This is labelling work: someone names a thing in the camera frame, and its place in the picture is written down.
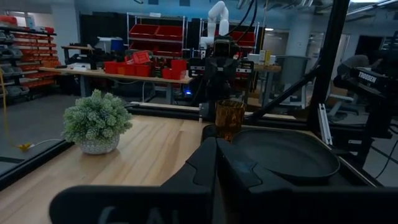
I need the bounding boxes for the wooden side table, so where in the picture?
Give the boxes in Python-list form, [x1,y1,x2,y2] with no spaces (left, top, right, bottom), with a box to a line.
[245,63,283,108]

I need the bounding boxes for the amber glass cup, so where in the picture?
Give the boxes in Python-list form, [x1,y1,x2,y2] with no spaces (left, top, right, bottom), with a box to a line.
[214,99,247,143]

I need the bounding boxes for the yellow extension cable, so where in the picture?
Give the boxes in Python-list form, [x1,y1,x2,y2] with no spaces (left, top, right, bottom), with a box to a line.
[0,67,22,149]

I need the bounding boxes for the red plastic bin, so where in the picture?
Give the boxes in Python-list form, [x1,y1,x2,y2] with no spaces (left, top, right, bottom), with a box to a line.
[161,58,188,81]
[124,63,152,78]
[104,61,127,75]
[132,50,152,65]

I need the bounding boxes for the green succulent in white pot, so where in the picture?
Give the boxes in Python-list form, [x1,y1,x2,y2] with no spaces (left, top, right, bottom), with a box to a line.
[62,88,134,156]

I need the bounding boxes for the metal rack with red bins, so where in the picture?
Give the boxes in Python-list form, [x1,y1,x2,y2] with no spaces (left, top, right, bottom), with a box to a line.
[198,17,261,62]
[126,12,188,59]

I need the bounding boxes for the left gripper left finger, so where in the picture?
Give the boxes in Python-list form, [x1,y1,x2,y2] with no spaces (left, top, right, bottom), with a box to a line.
[49,137,218,224]

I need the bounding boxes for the person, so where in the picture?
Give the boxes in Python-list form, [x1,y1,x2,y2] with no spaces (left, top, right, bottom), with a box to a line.
[336,54,379,77]

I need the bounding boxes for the white floor cable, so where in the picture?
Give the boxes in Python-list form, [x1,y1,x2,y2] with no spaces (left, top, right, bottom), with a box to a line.
[30,138,65,147]

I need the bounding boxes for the hanging black cables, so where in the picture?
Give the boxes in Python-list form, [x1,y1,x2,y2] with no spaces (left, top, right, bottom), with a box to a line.
[225,0,259,37]

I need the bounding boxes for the silver aluminium bracket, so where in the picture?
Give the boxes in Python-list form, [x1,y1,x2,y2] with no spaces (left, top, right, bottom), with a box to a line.
[317,103,333,146]

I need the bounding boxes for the long wooden workbench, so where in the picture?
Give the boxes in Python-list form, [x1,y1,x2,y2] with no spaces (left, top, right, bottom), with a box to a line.
[39,65,195,106]

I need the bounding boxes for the black aluminium table frame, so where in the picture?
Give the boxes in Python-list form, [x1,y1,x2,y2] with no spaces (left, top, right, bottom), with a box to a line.
[0,0,352,191]

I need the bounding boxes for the black round plate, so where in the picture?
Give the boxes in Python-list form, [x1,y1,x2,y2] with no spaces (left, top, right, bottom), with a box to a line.
[230,128,341,185]

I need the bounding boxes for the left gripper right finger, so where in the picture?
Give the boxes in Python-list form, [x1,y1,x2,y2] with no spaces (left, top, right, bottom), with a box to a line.
[216,139,398,224]

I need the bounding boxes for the blue storage bin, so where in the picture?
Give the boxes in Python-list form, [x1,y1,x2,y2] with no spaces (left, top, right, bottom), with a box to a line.
[109,37,126,53]

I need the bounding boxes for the shelving with small bins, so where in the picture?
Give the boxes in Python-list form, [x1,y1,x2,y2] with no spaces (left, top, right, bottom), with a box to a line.
[0,15,62,99]

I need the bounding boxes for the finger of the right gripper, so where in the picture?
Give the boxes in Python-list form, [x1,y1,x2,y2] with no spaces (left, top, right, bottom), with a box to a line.
[211,81,222,101]
[221,81,233,101]

